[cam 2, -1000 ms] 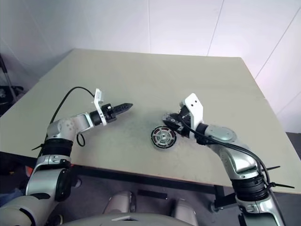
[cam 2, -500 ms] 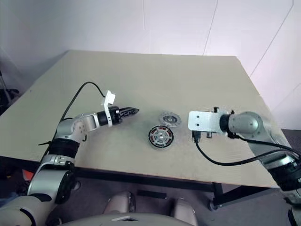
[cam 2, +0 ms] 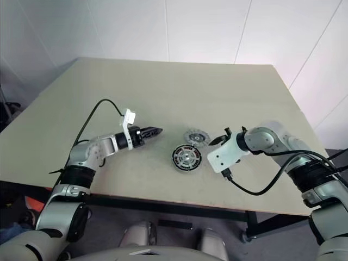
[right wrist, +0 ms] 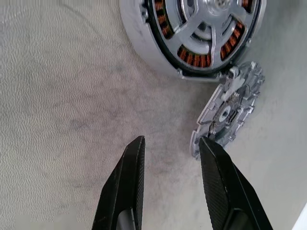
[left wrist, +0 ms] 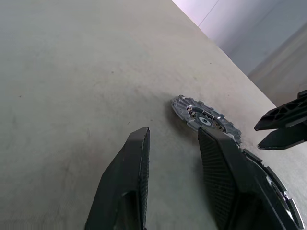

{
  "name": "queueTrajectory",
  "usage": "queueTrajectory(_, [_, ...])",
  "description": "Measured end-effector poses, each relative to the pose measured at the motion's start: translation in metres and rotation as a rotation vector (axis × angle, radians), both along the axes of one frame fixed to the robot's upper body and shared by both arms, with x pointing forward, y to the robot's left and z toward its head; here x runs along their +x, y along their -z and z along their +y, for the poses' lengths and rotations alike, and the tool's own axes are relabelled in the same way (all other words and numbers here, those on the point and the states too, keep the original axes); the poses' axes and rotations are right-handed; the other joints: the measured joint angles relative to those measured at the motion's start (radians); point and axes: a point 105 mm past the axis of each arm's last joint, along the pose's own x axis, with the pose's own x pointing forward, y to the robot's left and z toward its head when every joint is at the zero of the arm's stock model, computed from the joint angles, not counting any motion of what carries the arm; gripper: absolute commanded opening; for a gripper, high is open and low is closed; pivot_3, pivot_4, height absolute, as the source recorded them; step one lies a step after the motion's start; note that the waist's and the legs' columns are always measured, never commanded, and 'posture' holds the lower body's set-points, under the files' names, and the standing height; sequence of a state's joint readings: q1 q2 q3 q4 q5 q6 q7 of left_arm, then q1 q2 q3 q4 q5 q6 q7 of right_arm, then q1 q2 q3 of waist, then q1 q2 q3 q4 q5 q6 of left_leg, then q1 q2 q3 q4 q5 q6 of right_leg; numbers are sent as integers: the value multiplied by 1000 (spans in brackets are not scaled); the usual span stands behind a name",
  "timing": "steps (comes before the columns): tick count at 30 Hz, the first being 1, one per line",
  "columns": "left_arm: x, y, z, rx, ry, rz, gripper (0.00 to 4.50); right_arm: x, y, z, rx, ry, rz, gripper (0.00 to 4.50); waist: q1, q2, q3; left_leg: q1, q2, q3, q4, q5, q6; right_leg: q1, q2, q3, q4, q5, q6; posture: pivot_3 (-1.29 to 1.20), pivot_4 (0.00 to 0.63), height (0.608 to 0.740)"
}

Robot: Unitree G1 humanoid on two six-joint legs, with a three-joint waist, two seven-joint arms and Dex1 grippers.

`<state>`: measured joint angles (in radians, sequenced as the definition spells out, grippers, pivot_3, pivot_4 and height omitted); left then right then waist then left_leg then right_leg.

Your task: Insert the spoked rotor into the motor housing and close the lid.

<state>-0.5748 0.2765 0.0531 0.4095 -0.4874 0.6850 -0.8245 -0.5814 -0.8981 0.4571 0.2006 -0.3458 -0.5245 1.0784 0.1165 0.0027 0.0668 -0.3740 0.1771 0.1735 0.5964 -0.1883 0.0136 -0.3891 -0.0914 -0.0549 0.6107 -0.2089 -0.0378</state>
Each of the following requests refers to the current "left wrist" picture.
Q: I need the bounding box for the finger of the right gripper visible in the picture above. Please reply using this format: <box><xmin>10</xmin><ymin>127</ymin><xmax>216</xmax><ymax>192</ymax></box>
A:
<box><xmin>254</xmin><ymin>90</ymin><xmax>307</xmax><ymax>131</ymax></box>
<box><xmin>257</xmin><ymin>122</ymin><xmax>307</xmax><ymax>150</ymax></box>

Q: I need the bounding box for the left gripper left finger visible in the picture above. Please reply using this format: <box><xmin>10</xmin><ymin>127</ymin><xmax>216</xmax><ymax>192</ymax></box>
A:
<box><xmin>85</xmin><ymin>126</ymin><xmax>151</xmax><ymax>230</ymax></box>

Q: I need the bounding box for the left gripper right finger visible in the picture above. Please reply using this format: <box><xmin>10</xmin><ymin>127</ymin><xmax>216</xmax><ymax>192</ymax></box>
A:
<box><xmin>198</xmin><ymin>126</ymin><xmax>292</xmax><ymax>230</ymax></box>

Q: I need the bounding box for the black round pulley disc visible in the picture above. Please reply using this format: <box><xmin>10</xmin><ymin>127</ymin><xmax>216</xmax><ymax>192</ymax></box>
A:
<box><xmin>242</xmin><ymin>148</ymin><xmax>303</xmax><ymax>230</ymax></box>

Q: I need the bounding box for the grey metal gear disc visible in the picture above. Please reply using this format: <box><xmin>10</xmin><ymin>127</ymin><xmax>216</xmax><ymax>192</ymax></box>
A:
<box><xmin>170</xmin><ymin>95</ymin><xmax>242</xmax><ymax>147</ymax></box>

